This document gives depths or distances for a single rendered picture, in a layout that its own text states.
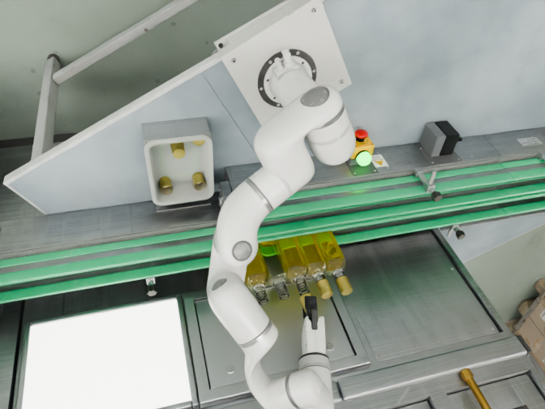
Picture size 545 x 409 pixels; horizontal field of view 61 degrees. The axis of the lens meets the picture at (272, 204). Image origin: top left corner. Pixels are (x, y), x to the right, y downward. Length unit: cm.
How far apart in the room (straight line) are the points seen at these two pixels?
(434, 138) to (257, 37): 69
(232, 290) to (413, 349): 69
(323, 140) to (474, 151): 83
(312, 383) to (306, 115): 55
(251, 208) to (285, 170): 10
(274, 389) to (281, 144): 53
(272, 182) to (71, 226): 70
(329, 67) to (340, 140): 34
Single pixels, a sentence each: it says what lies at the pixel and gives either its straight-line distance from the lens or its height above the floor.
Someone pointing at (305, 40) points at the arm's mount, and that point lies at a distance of 118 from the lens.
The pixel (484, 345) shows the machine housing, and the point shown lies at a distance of 152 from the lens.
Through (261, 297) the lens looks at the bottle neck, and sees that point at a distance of 127.
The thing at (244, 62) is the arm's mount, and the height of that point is 83.
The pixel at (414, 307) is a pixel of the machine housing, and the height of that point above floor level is 116.
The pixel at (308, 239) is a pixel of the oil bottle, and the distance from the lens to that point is 139.
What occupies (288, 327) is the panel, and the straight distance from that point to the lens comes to 139.
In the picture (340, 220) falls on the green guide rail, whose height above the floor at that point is 96.
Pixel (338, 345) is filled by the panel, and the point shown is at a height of 125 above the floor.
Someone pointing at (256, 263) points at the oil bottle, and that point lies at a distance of 132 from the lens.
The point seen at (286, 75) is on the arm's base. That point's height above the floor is 88.
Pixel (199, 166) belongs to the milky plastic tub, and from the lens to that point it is 137.
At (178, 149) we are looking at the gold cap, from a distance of 127.
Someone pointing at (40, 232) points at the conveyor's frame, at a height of 82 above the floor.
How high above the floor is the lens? 182
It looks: 43 degrees down
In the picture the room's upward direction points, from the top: 159 degrees clockwise
